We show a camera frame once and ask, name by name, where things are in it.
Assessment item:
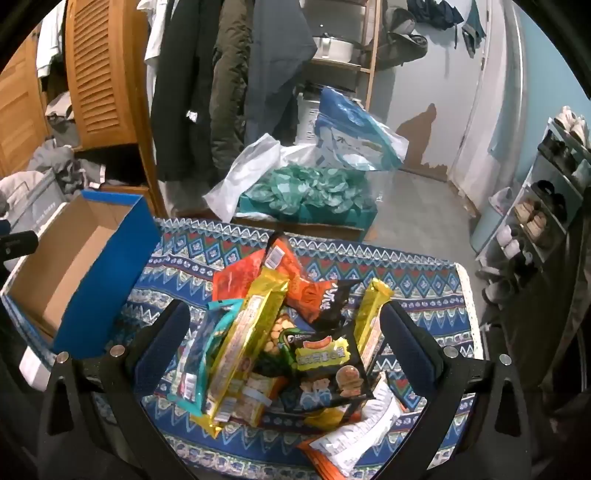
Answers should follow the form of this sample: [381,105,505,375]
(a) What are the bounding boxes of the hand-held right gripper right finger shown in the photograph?
[379,300,555,480]

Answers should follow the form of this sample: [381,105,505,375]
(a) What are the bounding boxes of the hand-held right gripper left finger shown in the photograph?
[37,298,195,480]

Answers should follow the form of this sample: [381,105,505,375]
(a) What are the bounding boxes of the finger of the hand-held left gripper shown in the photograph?
[0,231,40,264]

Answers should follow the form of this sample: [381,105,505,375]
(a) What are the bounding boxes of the teal snack packet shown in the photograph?
[168,298,245,416]

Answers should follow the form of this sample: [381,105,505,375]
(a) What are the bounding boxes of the narrow gold snack packet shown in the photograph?
[353,278,394,374]

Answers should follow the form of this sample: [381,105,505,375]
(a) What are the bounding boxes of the wide gold snack packet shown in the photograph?
[191,270,289,439]

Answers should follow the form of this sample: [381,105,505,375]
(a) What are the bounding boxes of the black cartoon snack packet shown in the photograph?
[279,335,376,414]

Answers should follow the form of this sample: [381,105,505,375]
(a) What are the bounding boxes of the blue cardboard box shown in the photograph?
[0,189,162,361]

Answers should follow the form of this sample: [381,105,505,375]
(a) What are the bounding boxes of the plain orange snack packet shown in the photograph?
[212,256,273,308]

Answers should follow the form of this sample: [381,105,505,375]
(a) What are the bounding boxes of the small orange white snack packet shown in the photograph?
[228,371,280,428]

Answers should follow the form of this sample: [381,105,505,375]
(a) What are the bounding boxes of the yellow snack packet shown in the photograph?
[302,404,358,432]

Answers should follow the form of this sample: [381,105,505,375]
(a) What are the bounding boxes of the green nut snack packet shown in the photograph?
[256,311,305,374]

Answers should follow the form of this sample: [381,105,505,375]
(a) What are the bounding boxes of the orange black snack packet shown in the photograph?
[263,231,368,335]

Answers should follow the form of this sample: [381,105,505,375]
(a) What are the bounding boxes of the grey laundry basket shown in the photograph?
[0,173,72,241]

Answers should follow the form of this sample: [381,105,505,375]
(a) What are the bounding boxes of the white fleece garment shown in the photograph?
[0,170,47,208]

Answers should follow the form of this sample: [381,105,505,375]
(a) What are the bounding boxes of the blue patterned tablecloth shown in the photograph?
[18,217,483,480]

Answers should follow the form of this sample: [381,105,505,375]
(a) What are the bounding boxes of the grey clothes pile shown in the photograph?
[28,138,112,190]

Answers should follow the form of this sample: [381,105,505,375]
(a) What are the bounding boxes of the panelled wooden room door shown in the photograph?
[0,28,49,178]

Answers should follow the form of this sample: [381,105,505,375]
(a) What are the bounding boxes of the grey hanging garment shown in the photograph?
[164,179,209,219]

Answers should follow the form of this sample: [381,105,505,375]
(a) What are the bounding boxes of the brown cardboard box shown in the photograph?
[175,210,370,243]

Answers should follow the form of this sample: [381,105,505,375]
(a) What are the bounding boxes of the wooden wardrobe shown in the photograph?
[65,0,169,220]

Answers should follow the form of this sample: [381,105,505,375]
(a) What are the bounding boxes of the shoe rack with shoes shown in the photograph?
[480,105,591,305]

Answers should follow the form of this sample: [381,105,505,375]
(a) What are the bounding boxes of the stacked folded clothes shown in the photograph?
[36,9,75,139]

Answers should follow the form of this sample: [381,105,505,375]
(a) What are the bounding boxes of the teal green crumpled cloth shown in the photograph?
[245,165,372,217]

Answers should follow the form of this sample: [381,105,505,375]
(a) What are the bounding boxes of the louvered wooden wardrobe door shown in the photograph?
[64,0,153,151]

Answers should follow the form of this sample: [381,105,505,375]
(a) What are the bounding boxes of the white plastic bag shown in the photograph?
[203,133,301,223]

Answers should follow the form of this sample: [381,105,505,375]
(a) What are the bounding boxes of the blue plastic bag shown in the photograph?
[314,87,411,172]

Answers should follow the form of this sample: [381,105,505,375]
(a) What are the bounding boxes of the black coat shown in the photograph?
[150,0,225,183]

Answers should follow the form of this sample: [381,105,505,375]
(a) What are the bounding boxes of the white shirt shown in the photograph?
[136,0,169,77]

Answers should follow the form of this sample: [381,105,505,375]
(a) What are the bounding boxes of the olive green coat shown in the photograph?
[210,0,254,174]

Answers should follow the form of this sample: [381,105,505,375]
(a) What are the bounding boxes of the white door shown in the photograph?
[450,0,525,197]

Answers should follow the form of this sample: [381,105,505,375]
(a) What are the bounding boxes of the wooden shelf unit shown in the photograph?
[307,0,384,109]

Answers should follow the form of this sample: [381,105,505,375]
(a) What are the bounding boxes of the grey backpack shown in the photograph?
[375,18,430,72]

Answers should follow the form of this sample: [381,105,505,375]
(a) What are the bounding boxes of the metal pot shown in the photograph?
[311,34,363,65]

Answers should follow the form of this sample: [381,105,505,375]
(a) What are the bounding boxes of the grey blue coat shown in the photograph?
[245,0,319,148]

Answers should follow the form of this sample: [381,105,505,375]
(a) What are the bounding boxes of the teal hanging cloth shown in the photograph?
[462,0,488,49]

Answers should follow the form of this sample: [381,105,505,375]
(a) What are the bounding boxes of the dark hanging clothes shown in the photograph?
[406,0,465,31]

